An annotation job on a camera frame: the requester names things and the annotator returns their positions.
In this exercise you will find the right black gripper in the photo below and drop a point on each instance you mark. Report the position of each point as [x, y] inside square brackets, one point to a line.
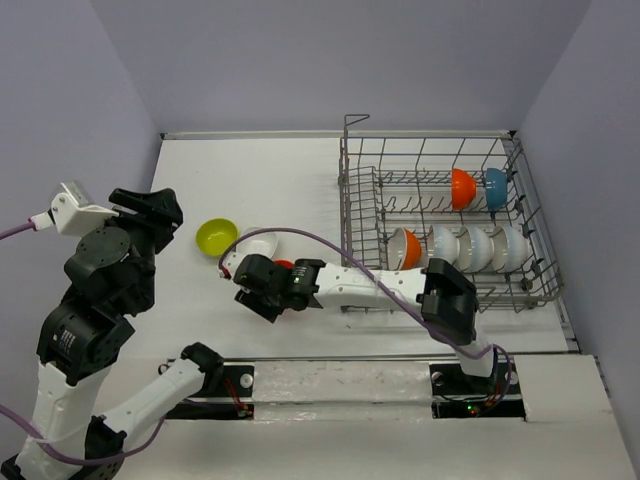
[251, 297]

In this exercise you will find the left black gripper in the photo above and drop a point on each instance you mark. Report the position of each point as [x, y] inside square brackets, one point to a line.
[162, 209]

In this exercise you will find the lime green bowl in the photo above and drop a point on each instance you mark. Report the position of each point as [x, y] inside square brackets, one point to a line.
[214, 236]

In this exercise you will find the yellow striped bowl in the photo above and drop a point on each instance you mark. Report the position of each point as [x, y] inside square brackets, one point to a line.
[403, 250]

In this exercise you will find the small orange bowl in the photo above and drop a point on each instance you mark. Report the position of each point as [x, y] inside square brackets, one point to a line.
[463, 189]

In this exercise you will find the blue bowl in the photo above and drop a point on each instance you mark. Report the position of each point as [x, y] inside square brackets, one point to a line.
[496, 189]

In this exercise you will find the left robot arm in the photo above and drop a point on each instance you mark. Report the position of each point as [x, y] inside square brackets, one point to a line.
[66, 439]

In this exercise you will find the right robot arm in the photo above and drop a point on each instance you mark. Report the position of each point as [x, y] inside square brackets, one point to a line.
[439, 298]

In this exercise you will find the white square bowl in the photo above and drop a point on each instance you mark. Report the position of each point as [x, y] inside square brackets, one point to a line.
[263, 243]

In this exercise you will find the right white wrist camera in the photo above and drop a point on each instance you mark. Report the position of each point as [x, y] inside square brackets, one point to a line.
[228, 265]

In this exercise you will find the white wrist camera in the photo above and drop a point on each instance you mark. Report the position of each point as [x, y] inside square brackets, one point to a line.
[228, 265]
[71, 212]

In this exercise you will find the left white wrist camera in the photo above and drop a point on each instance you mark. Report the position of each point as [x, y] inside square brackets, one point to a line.
[71, 212]

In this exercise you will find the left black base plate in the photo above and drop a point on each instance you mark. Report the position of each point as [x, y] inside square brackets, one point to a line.
[228, 399]

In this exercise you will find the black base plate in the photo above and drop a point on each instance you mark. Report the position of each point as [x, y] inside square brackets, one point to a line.
[228, 399]
[456, 396]

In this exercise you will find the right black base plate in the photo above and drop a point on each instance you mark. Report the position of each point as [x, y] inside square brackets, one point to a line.
[456, 396]

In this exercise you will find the grey wire dish rack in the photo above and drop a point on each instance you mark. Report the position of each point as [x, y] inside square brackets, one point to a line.
[389, 180]

